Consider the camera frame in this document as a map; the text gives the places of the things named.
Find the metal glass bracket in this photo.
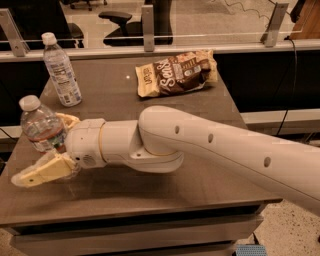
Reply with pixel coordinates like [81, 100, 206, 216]
[0, 8, 30, 57]
[141, 5, 155, 52]
[260, 3, 289, 47]

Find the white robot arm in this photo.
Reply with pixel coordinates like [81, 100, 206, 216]
[11, 106, 320, 215]

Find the clear bottle red green label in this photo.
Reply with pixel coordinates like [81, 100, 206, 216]
[19, 95, 66, 153]

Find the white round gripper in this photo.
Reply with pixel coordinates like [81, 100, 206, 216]
[11, 112, 106, 188]

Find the blue perforated crate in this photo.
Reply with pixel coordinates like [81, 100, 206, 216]
[235, 244, 267, 256]

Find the middle metal glass bracket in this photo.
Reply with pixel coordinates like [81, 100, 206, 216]
[141, 5, 155, 52]

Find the brown cream snack bag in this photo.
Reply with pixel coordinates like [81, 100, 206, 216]
[135, 50, 218, 97]

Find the left metal glass bracket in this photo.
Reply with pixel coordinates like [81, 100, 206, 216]
[0, 8, 30, 57]

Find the black office chair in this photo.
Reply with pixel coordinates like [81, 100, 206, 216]
[98, 0, 173, 47]

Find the right metal glass bracket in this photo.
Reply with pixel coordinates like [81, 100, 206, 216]
[260, 3, 289, 47]

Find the black cable on floor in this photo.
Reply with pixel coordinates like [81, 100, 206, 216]
[275, 35, 298, 138]

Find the glass partition panel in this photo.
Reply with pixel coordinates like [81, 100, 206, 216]
[0, 0, 299, 48]

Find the clear bottle blue white label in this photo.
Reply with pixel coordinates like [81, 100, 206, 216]
[42, 32, 82, 107]

